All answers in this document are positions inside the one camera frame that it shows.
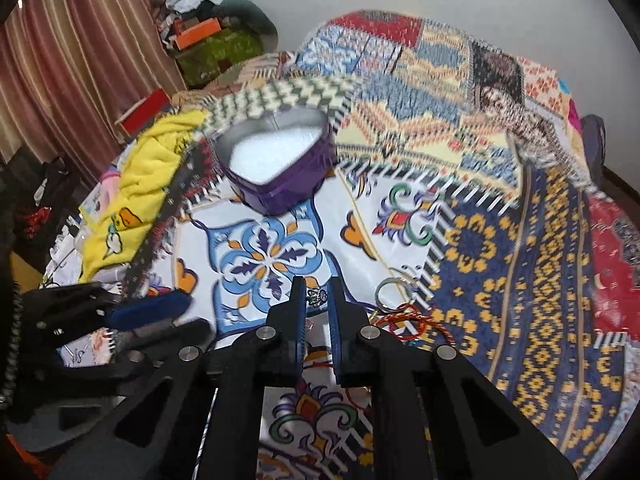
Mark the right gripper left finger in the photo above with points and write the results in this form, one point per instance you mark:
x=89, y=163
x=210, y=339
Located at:
x=273, y=353

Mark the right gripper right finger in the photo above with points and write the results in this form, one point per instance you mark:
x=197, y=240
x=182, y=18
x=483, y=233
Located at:
x=355, y=343

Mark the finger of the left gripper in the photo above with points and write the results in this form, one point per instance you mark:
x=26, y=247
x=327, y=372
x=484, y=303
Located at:
x=84, y=308
x=170, y=339

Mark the scattered papers and booklets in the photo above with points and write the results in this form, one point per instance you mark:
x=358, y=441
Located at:
x=65, y=268

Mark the yellow duck towel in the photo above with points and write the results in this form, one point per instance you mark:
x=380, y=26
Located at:
x=144, y=180

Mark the colourful patchwork bedspread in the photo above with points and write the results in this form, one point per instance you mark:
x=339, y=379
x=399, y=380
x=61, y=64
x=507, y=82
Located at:
x=461, y=209

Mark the red and white box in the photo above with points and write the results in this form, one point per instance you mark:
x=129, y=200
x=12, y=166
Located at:
x=142, y=114

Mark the green patterned storage box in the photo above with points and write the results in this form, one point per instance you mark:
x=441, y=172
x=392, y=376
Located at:
x=210, y=57

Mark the striped brown curtain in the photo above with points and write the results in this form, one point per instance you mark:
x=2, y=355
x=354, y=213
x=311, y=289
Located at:
x=71, y=68

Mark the brown striped patchwork blanket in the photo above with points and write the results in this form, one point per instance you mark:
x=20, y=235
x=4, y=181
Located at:
x=249, y=74

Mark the orange box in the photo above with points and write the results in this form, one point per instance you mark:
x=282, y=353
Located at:
x=197, y=33

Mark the dark green bag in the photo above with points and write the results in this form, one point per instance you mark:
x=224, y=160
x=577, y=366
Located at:
x=253, y=17

